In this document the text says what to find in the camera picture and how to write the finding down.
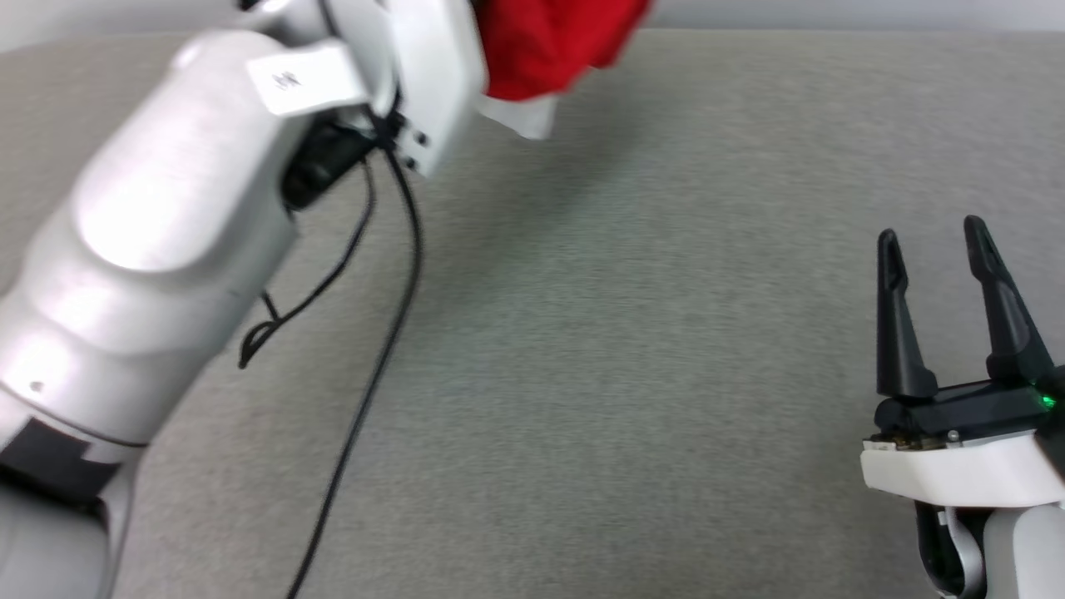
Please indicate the red garment with white trim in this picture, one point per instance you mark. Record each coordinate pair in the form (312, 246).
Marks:
(541, 42)

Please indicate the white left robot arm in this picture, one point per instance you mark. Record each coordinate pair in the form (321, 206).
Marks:
(150, 249)

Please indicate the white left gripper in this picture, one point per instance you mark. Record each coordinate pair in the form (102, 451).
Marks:
(437, 75)

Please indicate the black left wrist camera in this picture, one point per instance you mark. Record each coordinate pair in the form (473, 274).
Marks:
(320, 166)

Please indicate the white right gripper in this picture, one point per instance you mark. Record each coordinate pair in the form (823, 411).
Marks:
(957, 466)

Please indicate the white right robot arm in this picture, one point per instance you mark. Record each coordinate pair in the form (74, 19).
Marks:
(1032, 557)

